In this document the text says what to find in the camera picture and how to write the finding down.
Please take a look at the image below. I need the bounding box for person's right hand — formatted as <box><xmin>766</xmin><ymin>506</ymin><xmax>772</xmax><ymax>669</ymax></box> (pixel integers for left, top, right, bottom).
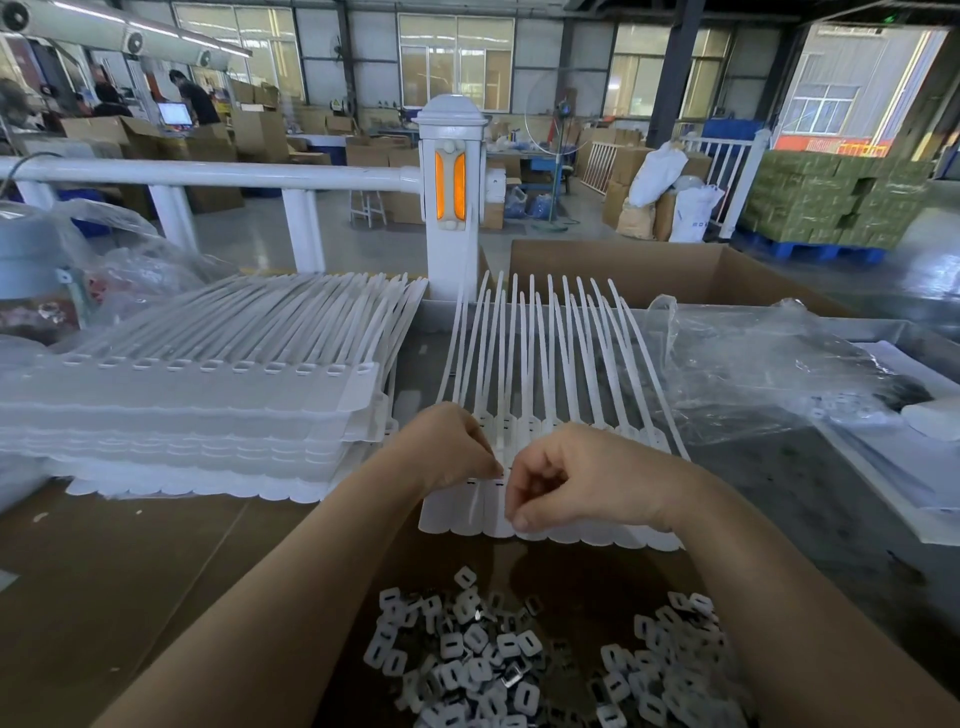
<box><xmin>504</xmin><ymin>422</ymin><xmax>700</xmax><ymax>535</ymax></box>

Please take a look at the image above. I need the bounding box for person's left hand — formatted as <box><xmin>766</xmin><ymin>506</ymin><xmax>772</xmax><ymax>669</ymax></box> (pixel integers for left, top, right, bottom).
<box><xmin>382</xmin><ymin>402</ymin><xmax>505</xmax><ymax>498</ymax></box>

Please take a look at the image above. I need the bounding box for white plastic seal strip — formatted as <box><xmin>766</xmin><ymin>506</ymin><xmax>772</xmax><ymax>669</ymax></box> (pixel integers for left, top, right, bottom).
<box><xmin>417</xmin><ymin>270</ymin><xmax>692</xmax><ymax>553</ymax></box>

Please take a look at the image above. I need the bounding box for person's left forearm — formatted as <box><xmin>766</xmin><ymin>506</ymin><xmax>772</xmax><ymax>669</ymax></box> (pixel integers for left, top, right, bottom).
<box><xmin>93</xmin><ymin>450</ymin><xmax>423</xmax><ymax>728</ymax></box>

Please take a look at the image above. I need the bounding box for person's right forearm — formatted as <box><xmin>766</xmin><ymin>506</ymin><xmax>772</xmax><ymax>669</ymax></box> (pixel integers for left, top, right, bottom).
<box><xmin>660</xmin><ymin>466</ymin><xmax>960</xmax><ymax>728</ymax></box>

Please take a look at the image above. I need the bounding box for pile of small metal clips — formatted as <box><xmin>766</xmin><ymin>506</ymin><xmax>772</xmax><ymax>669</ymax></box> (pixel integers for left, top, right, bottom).
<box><xmin>363</xmin><ymin>566</ymin><xmax>760</xmax><ymax>728</ymax></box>

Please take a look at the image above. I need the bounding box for brown cardboard clip box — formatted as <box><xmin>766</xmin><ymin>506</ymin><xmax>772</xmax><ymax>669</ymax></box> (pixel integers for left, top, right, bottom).
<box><xmin>311</xmin><ymin>510</ymin><xmax>759</xmax><ymax>728</ymax></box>

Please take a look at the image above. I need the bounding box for crumpled clear plastic bag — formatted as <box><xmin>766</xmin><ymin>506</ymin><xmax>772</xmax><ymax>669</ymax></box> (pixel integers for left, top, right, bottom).
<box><xmin>643</xmin><ymin>294</ymin><xmax>940</xmax><ymax>445</ymax></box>

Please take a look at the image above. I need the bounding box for large open cardboard box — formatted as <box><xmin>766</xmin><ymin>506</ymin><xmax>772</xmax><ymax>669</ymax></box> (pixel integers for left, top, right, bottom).
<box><xmin>508</xmin><ymin>239</ymin><xmax>858</xmax><ymax>320</ymax></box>

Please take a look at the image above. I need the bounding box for white stool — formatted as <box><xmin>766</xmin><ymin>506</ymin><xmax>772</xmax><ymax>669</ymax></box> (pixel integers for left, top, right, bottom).
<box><xmin>348</xmin><ymin>189</ymin><xmax>388</xmax><ymax>229</ymax></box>

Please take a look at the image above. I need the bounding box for brown paper sack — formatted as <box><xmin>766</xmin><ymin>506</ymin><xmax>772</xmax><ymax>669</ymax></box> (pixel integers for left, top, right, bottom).
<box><xmin>616</xmin><ymin>199</ymin><xmax>657</xmax><ymax>242</ymax></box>

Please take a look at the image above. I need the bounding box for stack of white seal sheets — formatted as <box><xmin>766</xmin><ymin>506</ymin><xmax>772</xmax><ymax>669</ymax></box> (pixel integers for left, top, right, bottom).
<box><xmin>0</xmin><ymin>271</ymin><xmax>431</xmax><ymax>504</ymax></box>

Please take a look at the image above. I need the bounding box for white sack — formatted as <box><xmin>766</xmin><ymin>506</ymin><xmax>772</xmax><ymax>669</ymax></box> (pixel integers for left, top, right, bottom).
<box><xmin>667</xmin><ymin>183</ymin><xmax>726</xmax><ymax>244</ymax></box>
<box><xmin>627</xmin><ymin>141</ymin><xmax>689</xmax><ymax>209</ymax></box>

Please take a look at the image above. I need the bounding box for standing fan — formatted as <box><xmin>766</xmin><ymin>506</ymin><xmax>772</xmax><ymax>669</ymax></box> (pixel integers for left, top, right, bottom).
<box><xmin>524</xmin><ymin>70</ymin><xmax>595</xmax><ymax>226</ymax></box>

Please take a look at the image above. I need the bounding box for white flat tray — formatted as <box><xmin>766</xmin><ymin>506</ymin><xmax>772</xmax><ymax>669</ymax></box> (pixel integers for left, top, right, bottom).
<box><xmin>816</xmin><ymin>340</ymin><xmax>960</xmax><ymax>546</ymax></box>

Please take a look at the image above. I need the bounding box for blue pallet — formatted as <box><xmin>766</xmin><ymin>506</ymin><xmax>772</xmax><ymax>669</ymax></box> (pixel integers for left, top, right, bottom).
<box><xmin>733</xmin><ymin>228</ymin><xmax>891</xmax><ymax>268</ymax></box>

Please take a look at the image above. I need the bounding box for white barrier fence section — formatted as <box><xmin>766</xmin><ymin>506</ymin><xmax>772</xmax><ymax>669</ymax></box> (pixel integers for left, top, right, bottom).
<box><xmin>580</xmin><ymin>128</ymin><xmax>773</xmax><ymax>242</ymax></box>

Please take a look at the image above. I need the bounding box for pile of brown cardboard boxes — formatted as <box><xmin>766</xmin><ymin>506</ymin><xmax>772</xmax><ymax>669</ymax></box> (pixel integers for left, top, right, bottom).
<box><xmin>61</xmin><ymin>78</ymin><xmax>355</xmax><ymax>215</ymax></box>

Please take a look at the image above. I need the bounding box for stack of green cartons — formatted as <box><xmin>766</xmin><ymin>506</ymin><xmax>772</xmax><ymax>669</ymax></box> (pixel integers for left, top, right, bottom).
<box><xmin>738</xmin><ymin>149</ymin><xmax>936</xmax><ymax>252</ymax></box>

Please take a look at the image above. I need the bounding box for clear plastic bag with parts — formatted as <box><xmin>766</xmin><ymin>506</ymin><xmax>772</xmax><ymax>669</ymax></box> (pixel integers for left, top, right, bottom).
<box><xmin>0</xmin><ymin>198</ymin><xmax>235</xmax><ymax>354</ymax></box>

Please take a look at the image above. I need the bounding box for white post with orange reflector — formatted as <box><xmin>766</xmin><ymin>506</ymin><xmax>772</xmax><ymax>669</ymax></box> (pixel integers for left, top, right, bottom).
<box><xmin>411</xmin><ymin>93</ymin><xmax>508</xmax><ymax>303</ymax></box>

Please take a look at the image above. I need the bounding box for white fence rail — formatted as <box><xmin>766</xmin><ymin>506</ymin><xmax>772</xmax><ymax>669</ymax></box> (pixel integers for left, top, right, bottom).
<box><xmin>0</xmin><ymin>155</ymin><xmax>423</xmax><ymax>276</ymax></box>

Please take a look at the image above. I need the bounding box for overhead duct with fans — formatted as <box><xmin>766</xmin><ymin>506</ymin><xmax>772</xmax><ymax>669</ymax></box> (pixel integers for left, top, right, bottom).
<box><xmin>0</xmin><ymin>0</ymin><xmax>254</xmax><ymax>70</ymax></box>

